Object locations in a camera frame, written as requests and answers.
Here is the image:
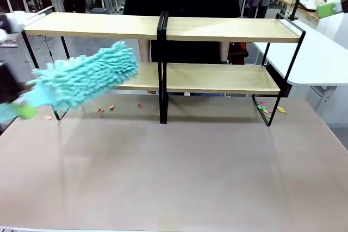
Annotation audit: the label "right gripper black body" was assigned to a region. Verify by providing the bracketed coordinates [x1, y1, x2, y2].
[333, 0, 348, 14]

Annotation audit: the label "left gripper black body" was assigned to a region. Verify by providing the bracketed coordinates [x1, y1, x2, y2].
[0, 62, 24, 105]

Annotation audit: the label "teal microfiber duster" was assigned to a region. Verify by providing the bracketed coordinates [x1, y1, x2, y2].
[0, 40, 140, 124]

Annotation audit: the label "person right forearm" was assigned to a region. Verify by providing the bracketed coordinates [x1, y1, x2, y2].
[138, 39, 151, 63]

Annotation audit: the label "person left forearm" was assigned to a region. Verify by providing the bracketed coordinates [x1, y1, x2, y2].
[219, 41, 229, 62]

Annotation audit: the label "white plastic bags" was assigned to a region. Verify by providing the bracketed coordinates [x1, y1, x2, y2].
[298, 0, 325, 10]

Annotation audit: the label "wooden background table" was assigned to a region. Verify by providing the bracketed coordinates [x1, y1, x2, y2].
[278, 0, 321, 21]

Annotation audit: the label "white side table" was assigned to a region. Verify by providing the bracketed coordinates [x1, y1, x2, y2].
[0, 11, 47, 64]

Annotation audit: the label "white side table rounded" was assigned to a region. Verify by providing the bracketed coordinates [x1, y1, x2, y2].
[252, 11, 348, 128]

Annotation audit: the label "black panel under table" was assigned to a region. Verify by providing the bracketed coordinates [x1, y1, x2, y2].
[265, 64, 293, 99]

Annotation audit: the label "orange chair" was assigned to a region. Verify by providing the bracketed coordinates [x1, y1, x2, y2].
[228, 41, 248, 65]

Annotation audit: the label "black hanging cable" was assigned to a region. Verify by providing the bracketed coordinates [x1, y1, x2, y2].
[45, 35, 56, 66]

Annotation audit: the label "wood shelf unit black frame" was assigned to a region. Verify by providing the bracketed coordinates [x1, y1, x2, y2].
[18, 5, 165, 124]
[160, 11, 307, 127]

